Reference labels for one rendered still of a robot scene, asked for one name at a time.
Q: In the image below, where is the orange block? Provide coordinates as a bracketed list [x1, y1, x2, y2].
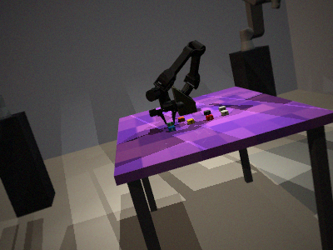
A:
[178, 117, 185, 123]

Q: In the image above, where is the yellow block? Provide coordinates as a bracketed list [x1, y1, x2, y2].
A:
[187, 118, 195, 124]

